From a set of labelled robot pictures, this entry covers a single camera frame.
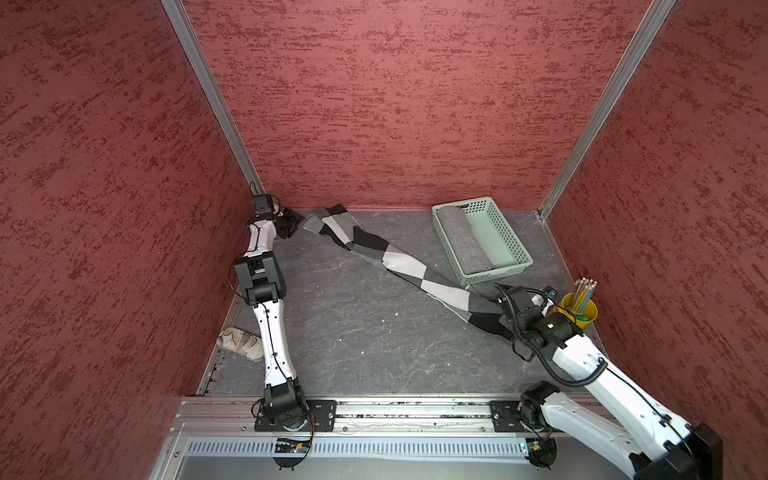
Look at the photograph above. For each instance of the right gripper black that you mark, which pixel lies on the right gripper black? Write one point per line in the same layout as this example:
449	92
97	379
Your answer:
505	321

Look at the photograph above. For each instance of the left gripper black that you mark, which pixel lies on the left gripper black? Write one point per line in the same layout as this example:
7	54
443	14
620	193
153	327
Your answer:
295	219

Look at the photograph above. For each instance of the black white checkered scarf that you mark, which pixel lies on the black white checkered scarf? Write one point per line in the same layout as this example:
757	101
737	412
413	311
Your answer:
342	228

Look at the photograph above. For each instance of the grey knitted scarf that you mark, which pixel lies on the grey knitted scarf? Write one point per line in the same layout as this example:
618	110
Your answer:
469	253

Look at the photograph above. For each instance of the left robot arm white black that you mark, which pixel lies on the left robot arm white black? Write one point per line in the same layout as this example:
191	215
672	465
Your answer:
262	286

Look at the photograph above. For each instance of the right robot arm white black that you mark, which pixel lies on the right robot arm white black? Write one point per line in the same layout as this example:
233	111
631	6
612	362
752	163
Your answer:
592	400

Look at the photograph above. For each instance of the light green plastic basket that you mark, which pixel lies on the light green plastic basket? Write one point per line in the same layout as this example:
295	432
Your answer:
497	238

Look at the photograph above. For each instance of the yellow pencil cup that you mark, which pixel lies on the yellow pencil cup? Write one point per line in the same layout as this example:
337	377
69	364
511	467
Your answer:
581	318

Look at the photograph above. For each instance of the crumpled beige cloth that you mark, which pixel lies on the crumpled beige cloth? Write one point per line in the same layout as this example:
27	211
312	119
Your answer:
242	343

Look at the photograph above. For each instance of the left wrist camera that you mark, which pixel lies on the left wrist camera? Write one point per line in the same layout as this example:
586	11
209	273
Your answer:
263	208

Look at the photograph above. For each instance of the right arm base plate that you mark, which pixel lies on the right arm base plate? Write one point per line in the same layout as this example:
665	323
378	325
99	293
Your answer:
507	417

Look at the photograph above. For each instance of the aluminium front rail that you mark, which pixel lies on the aluminium front rail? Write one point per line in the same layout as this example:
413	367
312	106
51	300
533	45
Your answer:
420	415

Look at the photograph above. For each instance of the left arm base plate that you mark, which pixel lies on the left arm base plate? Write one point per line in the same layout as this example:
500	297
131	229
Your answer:
319	418

